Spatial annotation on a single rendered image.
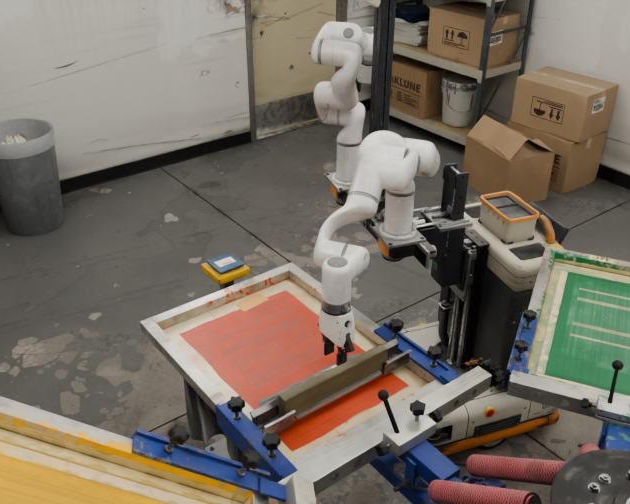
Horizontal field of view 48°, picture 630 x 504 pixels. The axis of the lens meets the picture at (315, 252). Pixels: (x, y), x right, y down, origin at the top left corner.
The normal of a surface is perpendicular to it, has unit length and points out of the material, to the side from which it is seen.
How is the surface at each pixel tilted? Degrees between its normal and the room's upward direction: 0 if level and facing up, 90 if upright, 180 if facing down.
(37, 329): 0
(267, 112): 90
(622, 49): 90
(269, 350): 0
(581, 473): 0
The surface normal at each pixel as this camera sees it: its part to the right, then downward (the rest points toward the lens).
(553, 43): -0.80, 0.31
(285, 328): 0.00, -0.86
